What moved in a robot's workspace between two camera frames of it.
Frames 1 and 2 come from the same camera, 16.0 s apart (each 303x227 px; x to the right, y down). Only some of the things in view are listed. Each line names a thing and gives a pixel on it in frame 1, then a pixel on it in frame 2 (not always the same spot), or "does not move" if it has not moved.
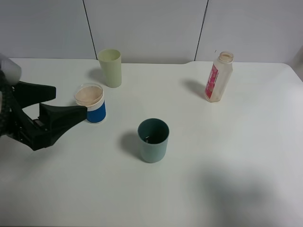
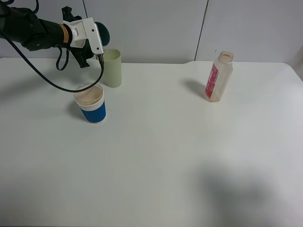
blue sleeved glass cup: [91, 95] does not move
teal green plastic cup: [153, 134] -> [103, 33]
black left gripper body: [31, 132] -> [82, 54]
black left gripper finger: [28, 94] -> [67, 15]
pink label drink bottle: [219, 77] does not move
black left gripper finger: [59, 119] -> [82, 54]
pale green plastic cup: [110, 60] does not move
